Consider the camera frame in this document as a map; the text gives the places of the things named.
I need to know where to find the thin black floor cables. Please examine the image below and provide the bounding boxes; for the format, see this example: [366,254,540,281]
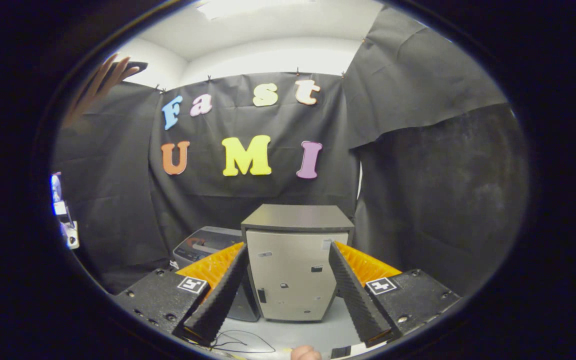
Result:
[210,329,277,355]

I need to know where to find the beige cabinet with dark top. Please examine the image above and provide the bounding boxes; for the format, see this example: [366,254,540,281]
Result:
[240,203,355,323]

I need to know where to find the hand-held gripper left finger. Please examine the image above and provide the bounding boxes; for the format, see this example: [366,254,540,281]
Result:
[113,242,249,346]

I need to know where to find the grey washing machine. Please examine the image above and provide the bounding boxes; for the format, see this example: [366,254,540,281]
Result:
[171,226,262,323]

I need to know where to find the dark phone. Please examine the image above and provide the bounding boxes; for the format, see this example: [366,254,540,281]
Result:
[117,61,149,77]

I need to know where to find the black backdrop cloth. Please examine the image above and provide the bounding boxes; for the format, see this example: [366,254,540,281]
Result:
[50,6,530,298]

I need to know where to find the dark washing machine lid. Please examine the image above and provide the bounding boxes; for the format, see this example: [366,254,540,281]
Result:
[180,226,245,257]

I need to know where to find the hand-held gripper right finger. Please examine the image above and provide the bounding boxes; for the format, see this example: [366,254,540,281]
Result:
[329,241,462,348]

